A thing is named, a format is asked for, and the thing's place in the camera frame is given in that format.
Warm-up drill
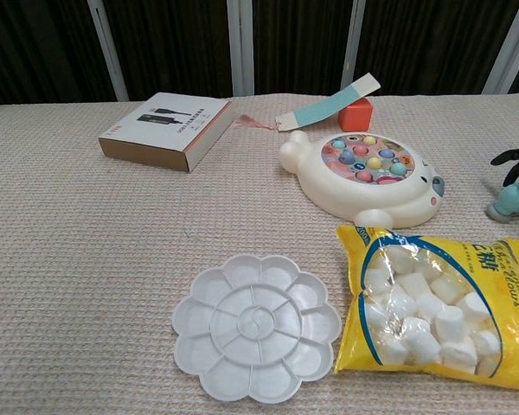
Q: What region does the yellow marshmallow bag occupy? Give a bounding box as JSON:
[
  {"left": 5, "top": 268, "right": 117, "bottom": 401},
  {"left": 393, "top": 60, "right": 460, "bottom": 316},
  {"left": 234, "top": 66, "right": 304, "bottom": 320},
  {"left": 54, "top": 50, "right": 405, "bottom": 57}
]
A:
[{"left": 335, "top": 223, "right": 519, "bottom": 381}]

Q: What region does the teal and grey toy mallet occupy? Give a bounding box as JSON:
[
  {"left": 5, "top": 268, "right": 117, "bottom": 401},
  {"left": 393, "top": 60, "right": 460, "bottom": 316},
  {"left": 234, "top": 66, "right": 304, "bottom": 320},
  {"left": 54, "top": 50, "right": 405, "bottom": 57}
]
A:
[{"left": 485, "top": 171, "right": 519, "bottom": 224}]

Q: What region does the white flower paint palette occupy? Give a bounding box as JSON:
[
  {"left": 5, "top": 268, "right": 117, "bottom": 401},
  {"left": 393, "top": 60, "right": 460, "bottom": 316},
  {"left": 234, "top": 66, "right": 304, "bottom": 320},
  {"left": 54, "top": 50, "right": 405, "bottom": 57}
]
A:
[{"left": 172, "top": 253, "right": 343, "bottom": 405}]

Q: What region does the beige woven tablecloth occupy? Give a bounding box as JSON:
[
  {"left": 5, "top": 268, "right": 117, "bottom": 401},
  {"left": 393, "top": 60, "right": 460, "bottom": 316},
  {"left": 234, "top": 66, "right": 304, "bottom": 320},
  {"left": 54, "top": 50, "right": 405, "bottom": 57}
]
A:
[{"left": 0, "top": 93, "right": 519, "bottom": 415}]

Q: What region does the white whack-a-mole toy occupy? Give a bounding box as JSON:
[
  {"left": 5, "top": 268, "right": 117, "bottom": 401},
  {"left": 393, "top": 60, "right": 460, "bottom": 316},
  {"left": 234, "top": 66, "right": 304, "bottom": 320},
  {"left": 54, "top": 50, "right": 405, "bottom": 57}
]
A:
[{"left": 279, "top": 131, "right": 447, "bottom": 230}]

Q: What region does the white cable product box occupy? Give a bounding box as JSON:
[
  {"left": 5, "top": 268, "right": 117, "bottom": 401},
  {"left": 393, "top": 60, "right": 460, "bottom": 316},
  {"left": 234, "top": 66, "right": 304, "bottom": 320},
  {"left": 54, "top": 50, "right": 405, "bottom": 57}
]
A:
[{"left": 98, "top": 92, "right": 234, "bottom": 174}]

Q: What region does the orange cube block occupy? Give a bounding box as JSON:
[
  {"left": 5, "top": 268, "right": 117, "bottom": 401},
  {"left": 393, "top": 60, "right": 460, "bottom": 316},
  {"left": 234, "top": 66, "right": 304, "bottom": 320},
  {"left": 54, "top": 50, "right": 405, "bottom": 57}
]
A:
[{"left": 337, "top": 97, "right": 375, "bottom": 133}]

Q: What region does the white metal frame post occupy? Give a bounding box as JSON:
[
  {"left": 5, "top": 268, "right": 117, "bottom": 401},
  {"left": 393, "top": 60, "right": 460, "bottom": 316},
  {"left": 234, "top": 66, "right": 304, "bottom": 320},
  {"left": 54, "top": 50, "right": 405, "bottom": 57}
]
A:
[
  {"left": 86, "top": 0, "right": 129, "bottom": 103},
  {"left": 484, "top": 0, "right": 519, "bottom": 94},
  {"left": 339, "top": 0, "right": 365, "bottom": 94},
  {"left": 227, "top": 0, "right": 255, "bottom": 97}
]

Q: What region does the teal cream bookmark with tassel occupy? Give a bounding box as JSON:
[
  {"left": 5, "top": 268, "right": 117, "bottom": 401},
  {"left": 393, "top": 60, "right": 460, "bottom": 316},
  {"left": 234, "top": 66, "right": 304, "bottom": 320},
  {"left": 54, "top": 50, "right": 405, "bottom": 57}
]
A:
[{"left": 233, "top": 72, "right": 381, "bottom": 131}]

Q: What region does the black pleated curtain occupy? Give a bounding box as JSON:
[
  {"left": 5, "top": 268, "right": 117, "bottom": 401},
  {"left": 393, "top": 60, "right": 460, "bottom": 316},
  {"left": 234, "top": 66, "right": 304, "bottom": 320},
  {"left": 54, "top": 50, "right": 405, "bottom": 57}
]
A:
[{"left": 0, "top": 0, "right": 519, "bottom": 107}]

